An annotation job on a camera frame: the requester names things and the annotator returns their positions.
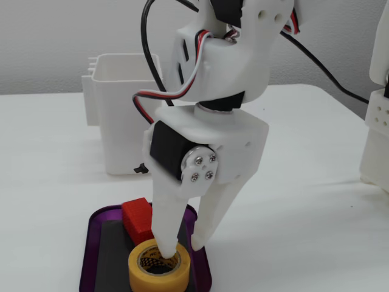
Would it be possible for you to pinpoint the white plastic container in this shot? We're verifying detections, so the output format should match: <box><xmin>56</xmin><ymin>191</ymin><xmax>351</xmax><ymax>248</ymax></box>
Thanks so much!
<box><xmin>81</xmin><ymin>53</ymin><xmax>167</xmax><ymax>176</ymax></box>

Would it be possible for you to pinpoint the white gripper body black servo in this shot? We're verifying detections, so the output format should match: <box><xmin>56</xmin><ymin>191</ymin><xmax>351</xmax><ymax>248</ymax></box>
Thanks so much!
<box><xmin>150</xmin><ymin>105</ymin><xmax>270</xmax><ymax>186</ymax></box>

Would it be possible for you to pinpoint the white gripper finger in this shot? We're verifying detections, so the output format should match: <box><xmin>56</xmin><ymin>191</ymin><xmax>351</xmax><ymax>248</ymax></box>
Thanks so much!
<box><xmin>190</xmin><ymin>178</ymin><xmax>244</xmax><ymax>251</ymax></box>
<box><xmin>142</xmin><ymin>125</ymin><xmax>221</xmax><ymax>260</ymax></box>

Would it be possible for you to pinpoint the red textured block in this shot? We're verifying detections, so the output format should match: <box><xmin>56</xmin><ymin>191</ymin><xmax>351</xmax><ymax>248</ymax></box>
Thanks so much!
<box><xmin>121</xmin><ymin>197</ymin><xmax>154</xmax><ymax>246</ymax></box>

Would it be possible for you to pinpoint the yellow masking tape roll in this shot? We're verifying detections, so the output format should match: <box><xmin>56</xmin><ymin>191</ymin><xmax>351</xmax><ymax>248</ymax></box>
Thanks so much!
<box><xmin>127</xmin><ymin>238</ymin><xmax>191</xmax><ymax>291</ymax></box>

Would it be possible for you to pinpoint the red white black wire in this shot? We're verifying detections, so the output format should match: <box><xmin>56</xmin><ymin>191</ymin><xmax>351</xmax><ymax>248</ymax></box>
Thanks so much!
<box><xmin>131</xmin><ymin>0</ymin><xmax>303</xmax><ymax>124</ymax></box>

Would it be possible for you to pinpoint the black cable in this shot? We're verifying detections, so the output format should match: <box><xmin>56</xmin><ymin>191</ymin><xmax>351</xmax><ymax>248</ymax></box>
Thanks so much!
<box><xmin>140</xmin><ymin>0</ymin><xmax>370</xmax><ymax>107</ymax></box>

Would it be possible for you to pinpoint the purple metal tray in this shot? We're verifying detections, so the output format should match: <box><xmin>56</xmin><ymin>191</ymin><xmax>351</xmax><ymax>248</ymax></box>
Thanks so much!
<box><xmin>78</xmin><ymin>203</ymin><xmax>213</xmax><ymax>292</ymax></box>

